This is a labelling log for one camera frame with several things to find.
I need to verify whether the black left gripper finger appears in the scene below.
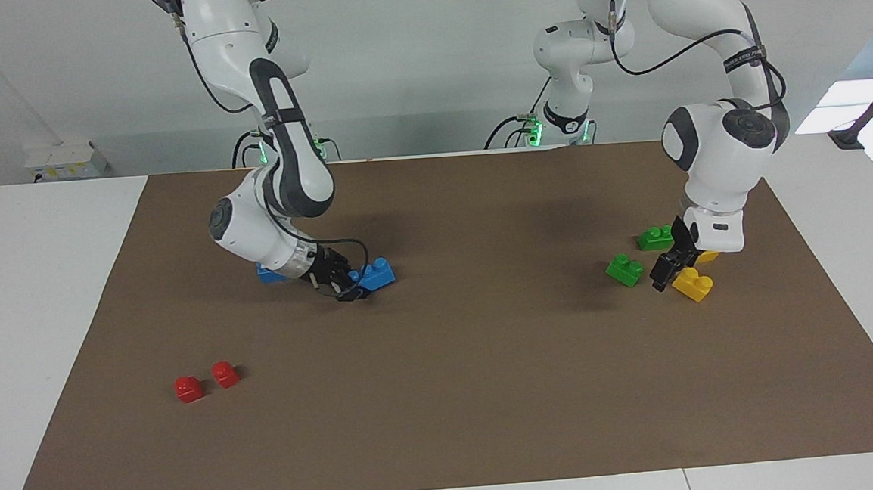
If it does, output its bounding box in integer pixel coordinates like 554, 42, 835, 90
648, 250, 687, 293
668, 215, 704, 268

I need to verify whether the blue three-stud toy block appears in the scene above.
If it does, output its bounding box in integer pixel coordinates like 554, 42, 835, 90
348, 256, 398, 294
256, 260, 293, 285

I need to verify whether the green two-stud toy block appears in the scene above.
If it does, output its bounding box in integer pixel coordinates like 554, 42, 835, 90
604, 252, 646, 289
635, 224, 677, 253

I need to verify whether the red one-stud toy block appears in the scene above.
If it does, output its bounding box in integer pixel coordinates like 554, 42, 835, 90
173, 374, 206, 405
211, 360, 242, 390

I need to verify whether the brown paper table mat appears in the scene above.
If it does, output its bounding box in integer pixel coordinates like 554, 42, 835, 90
0, 126, 873, 490

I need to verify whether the black slanted stand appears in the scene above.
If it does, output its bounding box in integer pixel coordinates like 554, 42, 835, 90
824, 65, 873, 152

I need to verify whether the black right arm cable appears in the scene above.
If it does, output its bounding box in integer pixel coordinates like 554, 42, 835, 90
149, 0, 374, 314

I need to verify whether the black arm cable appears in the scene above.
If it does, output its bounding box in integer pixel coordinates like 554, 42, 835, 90
149, 0, 374, 314
607, 0, 790, 126

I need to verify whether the black right base cable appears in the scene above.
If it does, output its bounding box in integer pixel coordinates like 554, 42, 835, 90
229, 125, 343, 169

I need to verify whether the black base cable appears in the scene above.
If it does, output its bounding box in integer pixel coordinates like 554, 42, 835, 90
229, 125, 343, 169
479, 76, 554, 152

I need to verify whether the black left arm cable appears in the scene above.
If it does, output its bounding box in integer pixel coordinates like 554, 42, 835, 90
607, 0, 790, 126

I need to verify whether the black left base cable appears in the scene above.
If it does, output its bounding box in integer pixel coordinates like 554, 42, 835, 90
479, 76, 554, 152

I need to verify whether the white wall box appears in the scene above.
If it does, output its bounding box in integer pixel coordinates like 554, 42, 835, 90
21, 136, 112, 185

